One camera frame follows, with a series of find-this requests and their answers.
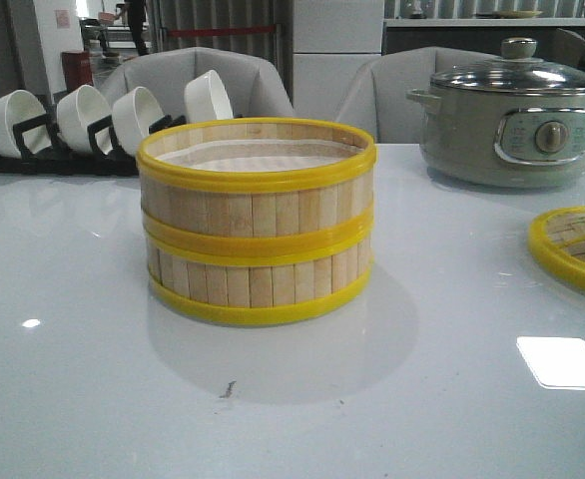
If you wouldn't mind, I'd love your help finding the woven bamboo steamer lid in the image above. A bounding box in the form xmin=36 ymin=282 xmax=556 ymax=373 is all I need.
xmin=527 ymin=206 xmax=585 ymax=291

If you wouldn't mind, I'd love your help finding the right grey chair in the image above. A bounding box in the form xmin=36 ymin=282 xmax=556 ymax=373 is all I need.
xmin=334 ymin=47 xmax=493 ymax=144

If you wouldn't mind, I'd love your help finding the grey electric cooking pot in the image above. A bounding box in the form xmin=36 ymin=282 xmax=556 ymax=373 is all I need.
xmin=406 ymin=87 xmax=585 ymax=189

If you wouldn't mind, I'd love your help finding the white cabinet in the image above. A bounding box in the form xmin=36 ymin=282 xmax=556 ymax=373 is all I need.
xmin=292 ymin=1 xmax=384 ymax=120

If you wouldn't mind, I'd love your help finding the bamboo steamer basket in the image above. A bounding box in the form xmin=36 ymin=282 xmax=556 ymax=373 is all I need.
xmin=137 ymin=118 xmax=377 ymax=256
xmin=146 ymin=231 xmax=373 ymax=326

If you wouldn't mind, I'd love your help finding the red bin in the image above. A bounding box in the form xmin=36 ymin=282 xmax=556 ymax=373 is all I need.
xmin=61 ymin=51 xmax=94 ymax=93

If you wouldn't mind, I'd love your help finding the white bowl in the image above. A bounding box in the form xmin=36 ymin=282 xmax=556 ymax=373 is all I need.
xmin=56 ymin=85 xmax=112 ymax=154
xmin=184 ymin=70 xmax=234 ymax=123
xmin=112 ymin=86 xmax=165 ymax=156
xmin=0 ymin=90 xmax=46 ymax=159

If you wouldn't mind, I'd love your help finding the black bowl rack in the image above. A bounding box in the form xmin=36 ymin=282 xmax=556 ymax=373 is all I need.
xmin=0 ymin=114 xmax=187 ymax=178

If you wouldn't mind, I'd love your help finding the left grey chair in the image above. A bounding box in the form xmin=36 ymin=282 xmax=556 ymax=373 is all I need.
xmin=98 ymin=47 xmax=295 ymax=127

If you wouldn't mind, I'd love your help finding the glass pot lid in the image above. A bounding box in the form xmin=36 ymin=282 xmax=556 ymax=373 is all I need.
xmin=430 ymin=37 xmax=585 ymax=96

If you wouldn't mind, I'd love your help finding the person in background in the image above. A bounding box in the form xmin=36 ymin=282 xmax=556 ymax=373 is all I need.
xmin=114 ymin=0 xmax=148 ymax=56

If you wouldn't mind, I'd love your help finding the grey chair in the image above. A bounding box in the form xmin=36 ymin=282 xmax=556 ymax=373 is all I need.
xmin=98 ymin=47 xmax=295 ymax=127
xmin=334 ymin=47 xmax=493 ymax=144

